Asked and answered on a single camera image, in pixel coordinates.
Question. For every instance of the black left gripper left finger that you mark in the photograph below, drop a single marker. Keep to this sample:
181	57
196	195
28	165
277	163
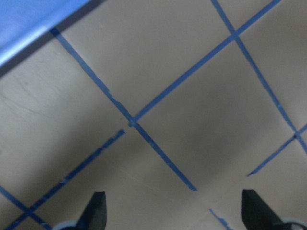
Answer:
94	216

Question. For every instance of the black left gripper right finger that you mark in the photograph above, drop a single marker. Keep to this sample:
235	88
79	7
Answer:
257	215

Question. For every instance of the blue plastic tray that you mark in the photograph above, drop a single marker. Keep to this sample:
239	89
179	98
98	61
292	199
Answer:
22	22

